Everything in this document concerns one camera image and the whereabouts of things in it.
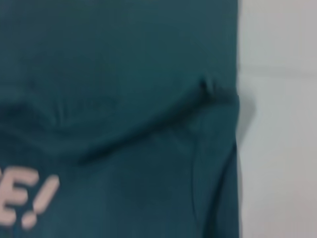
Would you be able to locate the teal blue shirt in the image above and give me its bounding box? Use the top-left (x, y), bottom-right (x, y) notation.
top-left (0, 0), bottom-right (243, 238)

